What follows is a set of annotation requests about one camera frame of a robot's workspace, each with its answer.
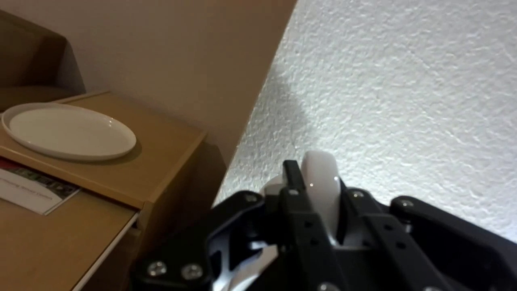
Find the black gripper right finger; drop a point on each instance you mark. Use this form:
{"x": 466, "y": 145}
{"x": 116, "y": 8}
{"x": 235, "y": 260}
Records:
{"x": 429, "y": 247}

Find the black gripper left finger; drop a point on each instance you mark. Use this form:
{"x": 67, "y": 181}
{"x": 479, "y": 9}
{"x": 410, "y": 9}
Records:
{"x": 300, "y": 226}

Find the white ceramic mug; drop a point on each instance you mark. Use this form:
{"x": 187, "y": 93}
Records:
{"x": 323, "y": 182}

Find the light wooden side table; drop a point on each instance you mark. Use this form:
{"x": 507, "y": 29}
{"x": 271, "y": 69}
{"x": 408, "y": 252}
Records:
{"x": 161, "y": 139}

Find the white round plate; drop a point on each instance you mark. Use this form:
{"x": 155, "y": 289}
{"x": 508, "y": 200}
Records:
{"x": 69, "y": 131}

